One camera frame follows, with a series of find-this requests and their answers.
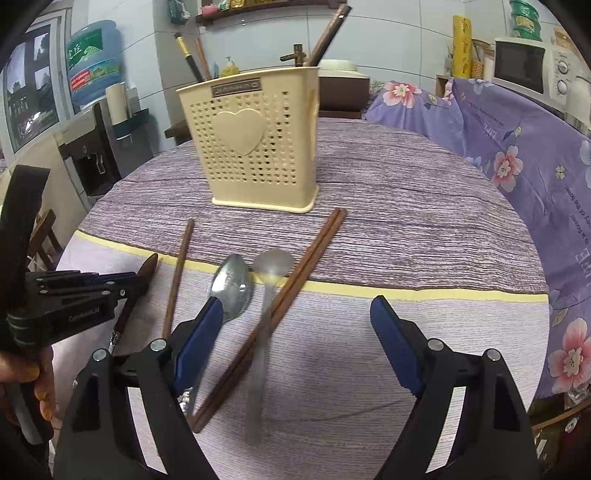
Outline brown wooden chopstick single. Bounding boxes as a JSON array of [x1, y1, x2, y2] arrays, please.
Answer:
[[161, 218, 194, 339]]

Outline brown chopstick pair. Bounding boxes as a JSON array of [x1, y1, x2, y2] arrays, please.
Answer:
[[191, 208, 349, 434], [186, 207, 343, 428]]

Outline steel spoon shiny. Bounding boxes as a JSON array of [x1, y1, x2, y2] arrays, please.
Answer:
[[181, 253, 254, 416]]

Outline left hand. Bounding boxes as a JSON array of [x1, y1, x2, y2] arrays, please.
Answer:
[[1, 347, 56, 421]]

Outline wooden chair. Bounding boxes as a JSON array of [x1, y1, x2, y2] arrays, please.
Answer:
[[27, 209, 63, 272]]

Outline water dispenser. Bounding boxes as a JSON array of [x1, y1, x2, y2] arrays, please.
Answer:
[[58, 99, 153, 201]]

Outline purple striped tablecloth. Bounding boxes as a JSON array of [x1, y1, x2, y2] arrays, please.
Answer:
[[59, 119, 549, 479]]

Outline paper cup stack holder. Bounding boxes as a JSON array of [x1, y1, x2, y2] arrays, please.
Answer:
[[105, 82, 149, 141]]

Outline blue water jug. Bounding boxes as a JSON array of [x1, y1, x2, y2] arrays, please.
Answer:
[[65, 20, 123, 109]]

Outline cream plastic utensil holder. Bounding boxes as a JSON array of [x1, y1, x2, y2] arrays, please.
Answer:
[[177, 67, 320, 214]]

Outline purple floral cloth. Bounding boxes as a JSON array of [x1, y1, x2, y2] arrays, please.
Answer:
[[366, 79, 590, 398]]

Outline yellow soap bottle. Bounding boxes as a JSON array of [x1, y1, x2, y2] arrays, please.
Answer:
[[219, 56, 239, 78]]

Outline green hanging packet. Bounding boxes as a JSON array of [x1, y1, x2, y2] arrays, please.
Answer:
[[167, 0, 191, 25]]

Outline bronze faucet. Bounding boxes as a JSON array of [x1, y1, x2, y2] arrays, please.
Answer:
[[280, 43, 307, 67]]

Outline white microwave oven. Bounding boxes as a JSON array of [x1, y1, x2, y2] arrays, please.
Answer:
[[491, 37, 590, 114]]

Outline yellow roll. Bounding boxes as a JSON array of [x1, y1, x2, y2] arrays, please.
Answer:
[[452, 15, 472, 79]]

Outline thick brown chopstick in holder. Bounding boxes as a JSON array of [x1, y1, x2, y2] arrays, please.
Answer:
[[304, 4, 352, 67]]

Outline green instant noodle cups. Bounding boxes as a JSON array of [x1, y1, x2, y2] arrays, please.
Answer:
[[509, 0, 542, 41]]

